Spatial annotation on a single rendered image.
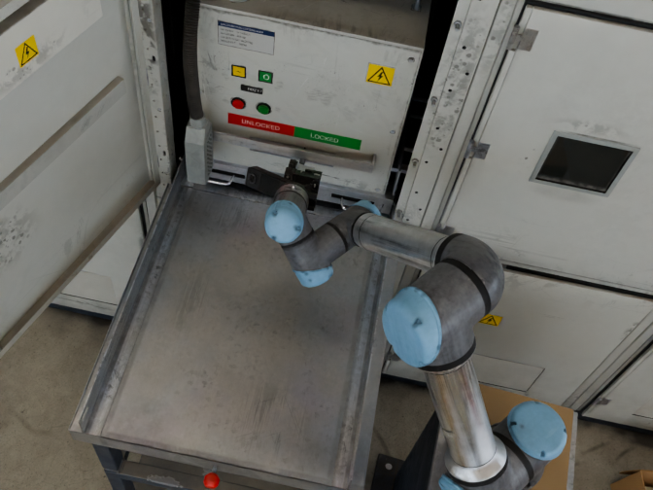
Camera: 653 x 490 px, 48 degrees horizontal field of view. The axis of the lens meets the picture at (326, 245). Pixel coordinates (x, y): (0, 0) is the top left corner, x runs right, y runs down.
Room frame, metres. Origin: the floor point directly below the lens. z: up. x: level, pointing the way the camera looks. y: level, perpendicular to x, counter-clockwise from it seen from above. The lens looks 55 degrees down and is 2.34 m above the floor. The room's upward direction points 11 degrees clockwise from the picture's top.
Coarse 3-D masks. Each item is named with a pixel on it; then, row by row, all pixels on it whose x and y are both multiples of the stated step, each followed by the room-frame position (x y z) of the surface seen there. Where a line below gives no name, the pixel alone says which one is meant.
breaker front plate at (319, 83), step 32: (288, 32) 1.19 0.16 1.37; (320, 32) 1.19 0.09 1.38; (224, 64) 1.20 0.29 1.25; (256, 64) 1.20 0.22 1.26; (288, 64) 1.19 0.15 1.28; (320, 64) 1.19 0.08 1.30; (352, 64) 1.19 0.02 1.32; (384, 64) 1.19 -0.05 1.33; (416, 64) 1.19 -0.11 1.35; (224, 96) 1.20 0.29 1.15; (256, 96) 1.20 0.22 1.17; (288, 96) 1.19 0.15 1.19; (320, 96) 1.19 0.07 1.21; (352, 96) 1.19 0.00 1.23; (384, 96) 1.19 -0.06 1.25; (224, 128) 1.20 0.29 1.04; (320, 128) 1.19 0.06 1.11; (352, 128) 1.19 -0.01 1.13; (384, 128) 1.19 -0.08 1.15; (224, 160) 1.20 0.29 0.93; (256, 160) 1.20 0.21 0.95; (288, 160) 1.19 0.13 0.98; (384, 160) 1.19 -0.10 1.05
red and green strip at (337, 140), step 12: (228, 120) 1.20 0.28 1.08; (240, 120) 1.20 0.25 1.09; (252, 120) 1.19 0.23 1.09; (276, 132) 1.19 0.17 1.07; (288, 132) 1.19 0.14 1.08; (300, 132) 1.19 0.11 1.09; (312, 132) 1.19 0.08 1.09; (324, 132) 1.19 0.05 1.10; (336, 144) 1.19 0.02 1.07; (348, 144) 1.19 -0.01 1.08; (360, 144) 1.19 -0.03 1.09
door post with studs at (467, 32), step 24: (480, 0) 1.14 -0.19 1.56; (456, 24) 1.14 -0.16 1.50; (480, 24) 1.14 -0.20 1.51; (456, 48) 1.14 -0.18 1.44; (480, 48) 1.14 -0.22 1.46; (456, 72) 1.14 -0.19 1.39; (432, 96) 1.14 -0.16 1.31; (456, 96) 1.14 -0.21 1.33; (432, 120) 1.14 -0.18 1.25; (456, 120) 1.14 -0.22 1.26; (432, 144) 1.14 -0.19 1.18; (408, 168) 1.15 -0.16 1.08; (432, 168) 1.14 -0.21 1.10; (408, 192) 1.14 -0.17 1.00; (408, 216) 1.14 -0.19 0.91
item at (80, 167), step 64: (0, 0) 0.88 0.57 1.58; (64, 0) 0.98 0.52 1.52; (128, 0) 1.16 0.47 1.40; (0, 64) 0.83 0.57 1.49; (64, 64) 0.99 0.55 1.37; (128, 64) 1.15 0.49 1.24; (0, 128) 0.82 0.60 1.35; (64, 128) 0.94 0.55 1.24; (128, 128) 1.12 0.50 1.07; (0, 192) 0.76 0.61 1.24; (64, 192) 0.91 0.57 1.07; (128, 192) 1.08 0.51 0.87; (0, 256) 0.72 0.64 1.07; (64, 256) 0.86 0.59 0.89; (0, 320) 0.67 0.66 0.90
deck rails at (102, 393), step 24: (168, 216) 1.05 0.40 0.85; (168, 240) 0.98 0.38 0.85; (144, 264) 0.87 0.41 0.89; (384, 264) 1.00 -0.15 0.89; (144, 288) 0.84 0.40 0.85; (120, 312) 0.73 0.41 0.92; (144, 312) 0.77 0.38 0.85; (120, 336) 0.70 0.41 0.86; (360, 336) 0.81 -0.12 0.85; (120, 360) 0.65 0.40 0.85; (360, 360) 0.75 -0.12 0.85; (96, 384) 0.57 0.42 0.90; (360, 384) 0.70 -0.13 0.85; (96, 408) 0.53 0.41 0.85; (360, 408) 0.64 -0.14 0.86; (96, 432) 0.48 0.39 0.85; (336, 456) 0.53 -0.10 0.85; (336, 480) 0.48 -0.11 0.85
